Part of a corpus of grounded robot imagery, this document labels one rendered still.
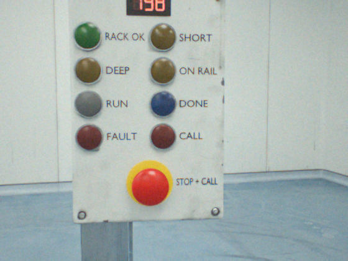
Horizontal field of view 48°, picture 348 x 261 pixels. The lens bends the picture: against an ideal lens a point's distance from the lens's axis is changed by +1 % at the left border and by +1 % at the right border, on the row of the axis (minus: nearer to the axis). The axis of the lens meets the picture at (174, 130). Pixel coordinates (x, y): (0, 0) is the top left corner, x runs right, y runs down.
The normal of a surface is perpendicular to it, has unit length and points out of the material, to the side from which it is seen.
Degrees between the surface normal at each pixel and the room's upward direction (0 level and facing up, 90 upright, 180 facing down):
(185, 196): 90
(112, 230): 90
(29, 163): 90
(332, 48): 90
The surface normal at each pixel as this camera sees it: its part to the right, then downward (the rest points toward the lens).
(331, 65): -0.97, 0.02
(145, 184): 0.04, 0.02
